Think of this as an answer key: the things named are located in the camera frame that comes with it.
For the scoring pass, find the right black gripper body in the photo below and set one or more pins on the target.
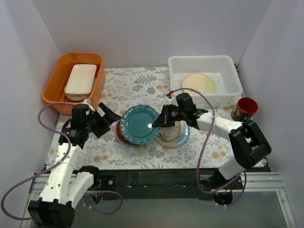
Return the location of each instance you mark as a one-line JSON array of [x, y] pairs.
[[167, 116]]

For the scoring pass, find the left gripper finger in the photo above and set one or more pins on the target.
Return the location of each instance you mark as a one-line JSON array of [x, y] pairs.
[[101, 127], [109, 115]]

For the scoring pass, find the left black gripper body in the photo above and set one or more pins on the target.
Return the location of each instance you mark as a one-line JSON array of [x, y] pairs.
[[102, 120]]

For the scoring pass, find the red brown round plate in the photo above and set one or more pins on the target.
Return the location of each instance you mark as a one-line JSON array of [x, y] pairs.
[[119, 134]]

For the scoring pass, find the teal scalloped plate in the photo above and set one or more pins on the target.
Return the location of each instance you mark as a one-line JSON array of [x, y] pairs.
[[136, 124]]

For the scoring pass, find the cream and green plate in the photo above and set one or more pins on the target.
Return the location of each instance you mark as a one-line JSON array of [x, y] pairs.
[[199, 82]]

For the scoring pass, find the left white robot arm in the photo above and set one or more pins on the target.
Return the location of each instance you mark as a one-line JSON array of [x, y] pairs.
[[55, 206]]

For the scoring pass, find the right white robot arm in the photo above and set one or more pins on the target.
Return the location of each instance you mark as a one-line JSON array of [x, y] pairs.
[[248, 143]]

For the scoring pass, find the clear white plastic bin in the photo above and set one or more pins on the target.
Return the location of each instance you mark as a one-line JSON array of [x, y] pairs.
[[220, 69]]

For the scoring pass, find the white fluted plate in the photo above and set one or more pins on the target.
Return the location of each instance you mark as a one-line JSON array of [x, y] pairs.
[[182, 125]]

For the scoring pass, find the cream and blue plate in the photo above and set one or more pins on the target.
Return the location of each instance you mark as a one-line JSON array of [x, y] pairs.
[[179, 141]]

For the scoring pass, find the white rectangular dish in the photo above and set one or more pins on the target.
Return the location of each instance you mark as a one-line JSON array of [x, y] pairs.
[[81, 79]]

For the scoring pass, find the red and black mug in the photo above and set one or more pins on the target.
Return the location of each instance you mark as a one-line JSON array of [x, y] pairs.
[[245, 108]]

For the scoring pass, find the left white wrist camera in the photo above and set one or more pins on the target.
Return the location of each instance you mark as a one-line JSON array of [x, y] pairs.
[[87, 101]]

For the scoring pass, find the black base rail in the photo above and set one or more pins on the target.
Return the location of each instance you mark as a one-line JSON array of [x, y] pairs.
[[150, 183]]

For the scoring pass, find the aluminium frame rail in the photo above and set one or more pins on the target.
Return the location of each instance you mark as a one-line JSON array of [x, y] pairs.
[[256, 182]]

